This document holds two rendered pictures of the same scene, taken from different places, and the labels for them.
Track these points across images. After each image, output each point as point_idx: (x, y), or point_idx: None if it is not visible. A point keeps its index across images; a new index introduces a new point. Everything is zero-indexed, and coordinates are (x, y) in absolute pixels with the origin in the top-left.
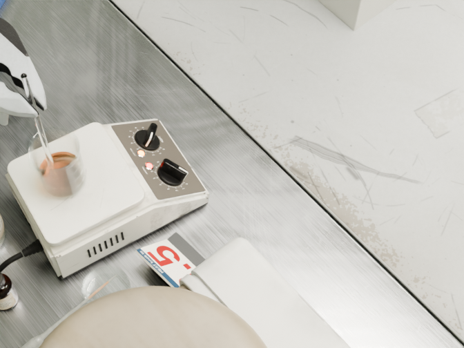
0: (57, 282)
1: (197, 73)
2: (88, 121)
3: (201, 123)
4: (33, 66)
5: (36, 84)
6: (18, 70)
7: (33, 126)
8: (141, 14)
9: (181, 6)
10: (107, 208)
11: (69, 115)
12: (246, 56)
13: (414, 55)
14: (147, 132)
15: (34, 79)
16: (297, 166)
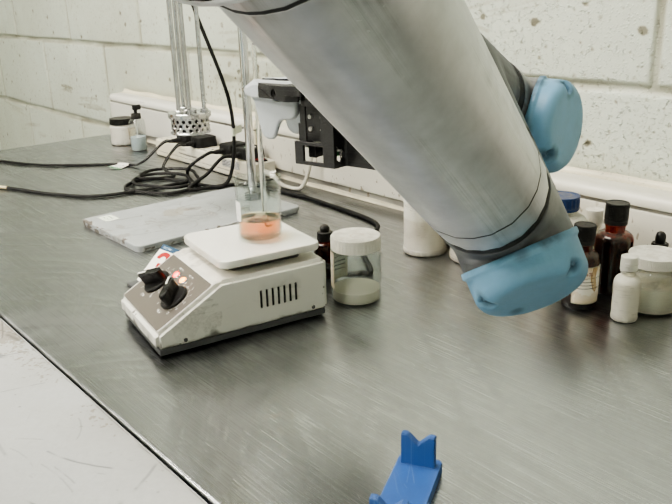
0: None
1: (86, 406)
2: (248, 363)
3: (104, 365)
4: (253, 84)
5: (250, 83)
6: (266, 80)
7: (316, 357)
8: (146, 471)
9: (69, 483)
10: (220, 229)
11: (271, 366)
12: (1, 424)
13: None
14: (171, 287)
15: (252, 82)
16: (10, 340)
